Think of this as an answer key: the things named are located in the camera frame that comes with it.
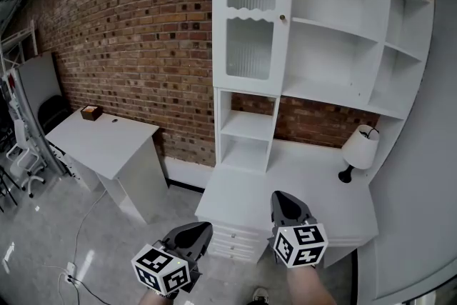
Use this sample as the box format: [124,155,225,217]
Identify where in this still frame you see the person's right forearm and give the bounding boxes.
[285,264,336,305]

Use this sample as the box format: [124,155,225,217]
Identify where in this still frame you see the person's shoe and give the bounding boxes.
[252,287,269,305]

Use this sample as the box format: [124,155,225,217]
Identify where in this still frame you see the white drawer pedestal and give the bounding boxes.
[48,142,97,192]

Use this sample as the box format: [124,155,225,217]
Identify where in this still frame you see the grey partition panel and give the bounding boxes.
[16,51,69,176]

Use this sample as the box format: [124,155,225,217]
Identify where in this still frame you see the person's left forearm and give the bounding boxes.
[137,291,179,305]

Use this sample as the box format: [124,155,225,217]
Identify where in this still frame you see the white metal rack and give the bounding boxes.
[0,19,39,69]

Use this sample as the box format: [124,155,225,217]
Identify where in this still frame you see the black cable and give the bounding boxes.
[71,280,83,305]
[69,276,111,305]

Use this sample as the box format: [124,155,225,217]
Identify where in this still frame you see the white baseboard panel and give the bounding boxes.
[164,156,217,194]

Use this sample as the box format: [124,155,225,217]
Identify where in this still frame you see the white glass cabinet door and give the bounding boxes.
[212,0,294,96]

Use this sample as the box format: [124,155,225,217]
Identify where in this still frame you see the small plain white table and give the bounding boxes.
[45,107,169,225]

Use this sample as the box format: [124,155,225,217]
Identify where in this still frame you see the silver wristwatch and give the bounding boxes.
[151,289,179,299]

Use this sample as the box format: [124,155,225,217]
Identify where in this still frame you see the white shade table lamp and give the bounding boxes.
[338,124,381,184]

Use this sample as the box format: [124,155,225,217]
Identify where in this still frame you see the wide white desk drawer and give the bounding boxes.
[323,237,368,251]

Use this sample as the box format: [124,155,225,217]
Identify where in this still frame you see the brown box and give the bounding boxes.
[80,104,102,121]

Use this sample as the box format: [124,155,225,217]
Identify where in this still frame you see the white shelf desk unit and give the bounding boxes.
[214,0,436,176]

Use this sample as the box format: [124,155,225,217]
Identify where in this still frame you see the white cable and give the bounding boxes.
[42,264,69,305]
[72,189,109,264]

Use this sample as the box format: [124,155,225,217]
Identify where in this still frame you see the white desk with drawers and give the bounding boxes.
[194,139,380,303]

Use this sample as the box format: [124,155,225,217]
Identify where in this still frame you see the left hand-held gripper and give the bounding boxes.
[130,221,214,298]

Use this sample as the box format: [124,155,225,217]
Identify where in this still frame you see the white power strip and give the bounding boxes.
[65,261,78,285]

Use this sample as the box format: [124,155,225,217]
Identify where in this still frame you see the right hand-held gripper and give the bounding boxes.
[266,190,329,269]

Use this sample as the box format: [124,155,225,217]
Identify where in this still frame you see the white office chair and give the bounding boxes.
[5,117,47,198]

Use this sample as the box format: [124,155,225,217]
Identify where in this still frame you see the black folding chair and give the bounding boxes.
[37,94,71,135]

